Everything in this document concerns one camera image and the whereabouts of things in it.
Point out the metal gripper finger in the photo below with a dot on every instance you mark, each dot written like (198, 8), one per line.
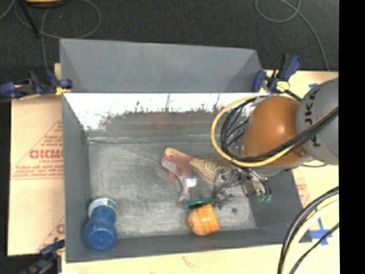
(225, 178)
(223, 195)

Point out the wooden hairbrush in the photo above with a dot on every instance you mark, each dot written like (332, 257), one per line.
(205, 165)

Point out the orange ribbed toy green top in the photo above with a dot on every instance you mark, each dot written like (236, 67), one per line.
(204, 220)

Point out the red toy fish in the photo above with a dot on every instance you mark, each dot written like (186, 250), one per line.
(178, 168)

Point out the grey metal bin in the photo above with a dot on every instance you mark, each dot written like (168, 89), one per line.
(137, 181)

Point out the blue plastic bottle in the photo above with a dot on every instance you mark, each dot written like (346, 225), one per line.
(100, 227)

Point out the brown cardboard board red print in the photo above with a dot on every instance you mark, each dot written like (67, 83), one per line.
(34, 187)

